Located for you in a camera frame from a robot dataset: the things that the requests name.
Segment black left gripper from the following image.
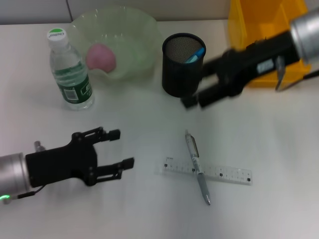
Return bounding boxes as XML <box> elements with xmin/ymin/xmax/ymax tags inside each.
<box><xmin>25</xmin><ymin>126</ymin><xmax>136</xmax><ymax>187</ymax></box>

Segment blue sheathed scissors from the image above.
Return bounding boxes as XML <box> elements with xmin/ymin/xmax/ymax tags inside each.
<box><xmin>184</xmin><ymin>47</ymin><xmax>207</xmax><ymax>64</ymax></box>

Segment black mesh pen holder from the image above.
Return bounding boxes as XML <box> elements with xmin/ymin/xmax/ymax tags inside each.
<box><xmin>161</xmin><ymin>32</ymin><xmax>207</xmax><ymax>98</ymax></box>

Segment yellow plastic bin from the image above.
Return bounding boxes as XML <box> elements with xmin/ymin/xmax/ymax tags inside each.
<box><xmin>227</xmin><ymin>0</ymin><xmax>312</xmax><ymax>88</ymax></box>

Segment pale green glass fruit plate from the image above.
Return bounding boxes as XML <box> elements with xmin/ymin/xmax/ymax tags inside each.
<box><xmin>70</xmin><ymin>6</ymin><xmax>160</xmax><ymax>81</ymax></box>

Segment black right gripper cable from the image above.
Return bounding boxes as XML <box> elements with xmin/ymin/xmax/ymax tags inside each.
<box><xmin>275</xmin><ymin>56</ymin><xmax>319</xmax><ymax>93</ymax></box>

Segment clear plastic ruler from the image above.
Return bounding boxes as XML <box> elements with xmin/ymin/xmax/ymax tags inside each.
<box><xmin>155</xmin><ymin>156</ymin><xmax>254</xmax><ymax>186</ymax></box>

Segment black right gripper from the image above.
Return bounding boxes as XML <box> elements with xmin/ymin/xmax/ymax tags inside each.
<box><xmin>181</xmin><ymin>30</ymin><xmax>302</xmax><ymax>110</ymax></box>

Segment pink toy peach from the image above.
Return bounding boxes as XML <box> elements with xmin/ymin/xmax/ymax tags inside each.
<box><xmin>85</xmin><ymin>42</ymin><xmax>117</xmax><ymax>74</ymax></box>

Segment grey clear ballpoint pen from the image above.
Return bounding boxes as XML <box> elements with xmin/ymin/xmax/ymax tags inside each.
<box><xmin>184</xmin><ymin>129</ymin><xmax>212</xmax><ymax>206</ymax></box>

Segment clear water bottle green label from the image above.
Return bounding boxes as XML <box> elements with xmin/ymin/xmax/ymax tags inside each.
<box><xmin>47</xmin><ymin>27</ymin><xmax>96</xmax><ymax>112</ymax></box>

